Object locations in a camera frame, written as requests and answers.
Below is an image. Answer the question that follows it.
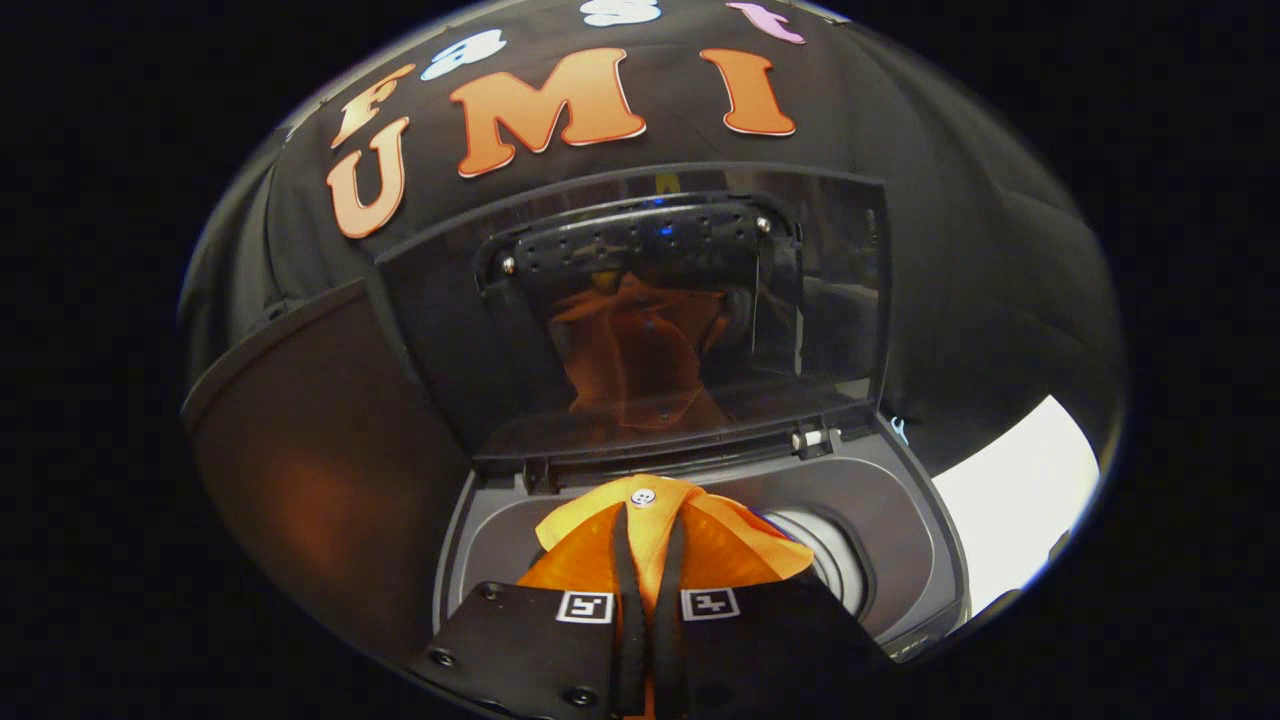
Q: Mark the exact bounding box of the dark grey stand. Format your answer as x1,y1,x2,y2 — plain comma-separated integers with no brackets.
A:
180,280,473,669

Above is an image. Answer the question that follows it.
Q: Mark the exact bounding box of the yellow polo shirt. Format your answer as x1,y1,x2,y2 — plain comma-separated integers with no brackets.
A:
517,476,816,621

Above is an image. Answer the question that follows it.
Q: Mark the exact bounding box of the dark transparent washing machine lid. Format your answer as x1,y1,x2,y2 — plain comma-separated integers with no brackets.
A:
375,163,893,479

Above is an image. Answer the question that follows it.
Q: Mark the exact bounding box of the black backdrop cloth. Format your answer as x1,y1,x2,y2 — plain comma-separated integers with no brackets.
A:
178,0,1129,479

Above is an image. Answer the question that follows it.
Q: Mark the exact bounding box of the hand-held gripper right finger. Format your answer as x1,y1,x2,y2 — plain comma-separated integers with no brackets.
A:
652,498,898,720

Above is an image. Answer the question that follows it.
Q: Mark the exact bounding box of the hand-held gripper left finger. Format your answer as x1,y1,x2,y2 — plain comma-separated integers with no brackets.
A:
408,498,649,720

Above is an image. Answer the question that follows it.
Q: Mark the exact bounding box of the white flat panel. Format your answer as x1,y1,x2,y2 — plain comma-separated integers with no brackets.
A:
930,395,1101,617

